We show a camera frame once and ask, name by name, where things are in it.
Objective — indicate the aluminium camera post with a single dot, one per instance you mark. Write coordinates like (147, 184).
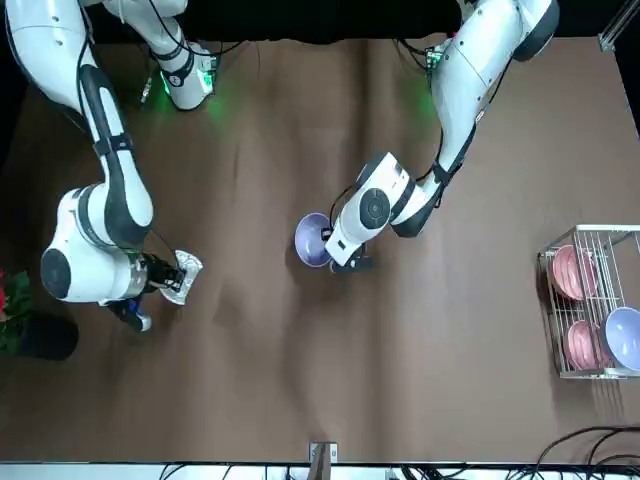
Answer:
(322, 457)

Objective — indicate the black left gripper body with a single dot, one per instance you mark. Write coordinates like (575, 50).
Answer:
(357, 264)

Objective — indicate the light purple bowl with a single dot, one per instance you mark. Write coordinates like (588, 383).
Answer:
(625, 340)
(310, 240)

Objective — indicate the aluminium frame profile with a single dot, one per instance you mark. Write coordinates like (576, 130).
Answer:
(607, 40)

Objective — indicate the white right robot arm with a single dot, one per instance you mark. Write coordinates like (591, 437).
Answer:
(75, 225)

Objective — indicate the pink bowl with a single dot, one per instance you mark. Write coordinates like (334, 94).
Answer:
(582, 345)
(567, 272)

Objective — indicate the black ribbed vase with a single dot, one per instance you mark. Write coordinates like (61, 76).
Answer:
(50, 335)

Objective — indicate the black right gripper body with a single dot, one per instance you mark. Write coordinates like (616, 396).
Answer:
(156, 274)

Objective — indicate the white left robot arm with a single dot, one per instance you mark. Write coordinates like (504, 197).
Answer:
(470, 65)

